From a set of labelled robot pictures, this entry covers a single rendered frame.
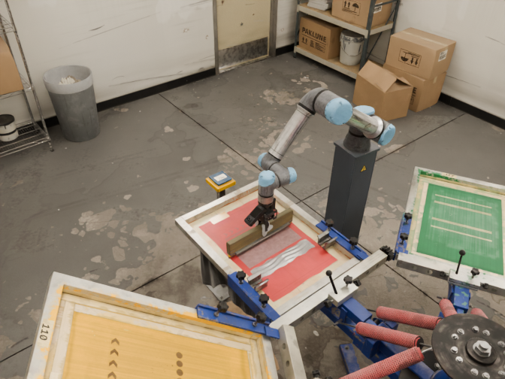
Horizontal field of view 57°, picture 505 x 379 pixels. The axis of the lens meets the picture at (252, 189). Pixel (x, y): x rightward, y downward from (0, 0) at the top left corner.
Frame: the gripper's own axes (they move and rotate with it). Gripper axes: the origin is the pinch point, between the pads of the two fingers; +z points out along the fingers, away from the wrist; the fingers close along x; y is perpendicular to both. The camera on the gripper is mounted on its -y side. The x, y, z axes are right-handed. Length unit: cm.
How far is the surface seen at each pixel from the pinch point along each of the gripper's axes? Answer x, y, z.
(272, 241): -4.8, 4.1, 4.8
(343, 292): -55, 0, -7
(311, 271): -31.3, 5.8, 4.9
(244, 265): -8.6, -16.5, 5.4
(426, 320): -88, 5, -20
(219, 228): 19.5, -11.1, 5.1
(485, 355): -111, -1, -32
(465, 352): -106, -4, -30
